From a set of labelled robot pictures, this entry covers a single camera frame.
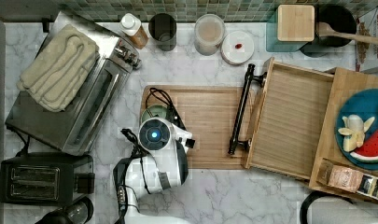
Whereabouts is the black pot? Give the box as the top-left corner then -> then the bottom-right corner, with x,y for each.
300,5 -> 357,58

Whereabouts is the stainless steel toaster oven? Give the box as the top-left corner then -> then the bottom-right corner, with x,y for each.
6,11 -> 140,156

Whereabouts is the oat bites cereal box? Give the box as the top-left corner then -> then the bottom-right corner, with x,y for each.
354,2 -> 378,73

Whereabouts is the wooden spoon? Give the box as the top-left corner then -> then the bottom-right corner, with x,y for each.
315,22 -> 378,45

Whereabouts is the black two-slot toaster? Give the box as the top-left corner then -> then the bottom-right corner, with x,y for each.
0,152 -> 95,206

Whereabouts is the box of tea bags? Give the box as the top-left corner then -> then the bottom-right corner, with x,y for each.
316,159 -> 378,201

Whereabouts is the dark grey cup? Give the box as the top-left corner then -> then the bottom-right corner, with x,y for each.
148,13 -> 177,51

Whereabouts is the white round lid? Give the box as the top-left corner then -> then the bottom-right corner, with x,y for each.
220,31 -> 255,65

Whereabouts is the brown sauce bottle white cap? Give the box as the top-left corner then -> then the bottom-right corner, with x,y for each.
119,13 -> 148,49

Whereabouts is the clear plastic jar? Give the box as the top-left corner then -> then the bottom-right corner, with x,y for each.
194,14 -> 225,56

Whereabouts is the glass container with bamboo lid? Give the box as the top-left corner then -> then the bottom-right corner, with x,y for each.
266,5 -> 315,52

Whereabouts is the watermelon slice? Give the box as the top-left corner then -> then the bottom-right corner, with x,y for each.
350,129 -> 378,163

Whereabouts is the wooden cutting board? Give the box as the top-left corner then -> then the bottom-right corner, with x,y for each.
139,84 -> 256,170

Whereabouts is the beige folded towel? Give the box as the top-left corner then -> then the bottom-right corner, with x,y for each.
17,24 -> 99,112

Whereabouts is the light wooden board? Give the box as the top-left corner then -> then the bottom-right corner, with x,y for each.
309,67 -> 378,204

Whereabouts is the peeled banana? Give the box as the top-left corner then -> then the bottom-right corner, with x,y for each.
338,115 -> 375,152

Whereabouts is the wooden tray with black handle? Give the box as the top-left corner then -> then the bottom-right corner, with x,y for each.
232,58 -> 333,181

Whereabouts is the green ceramic cup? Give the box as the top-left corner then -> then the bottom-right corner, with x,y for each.
141,105 -> 167,122

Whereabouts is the blue plate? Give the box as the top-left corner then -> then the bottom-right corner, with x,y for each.
335,89 -> 378,171

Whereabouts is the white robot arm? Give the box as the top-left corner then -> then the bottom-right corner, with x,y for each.
113,117 -> 194,224

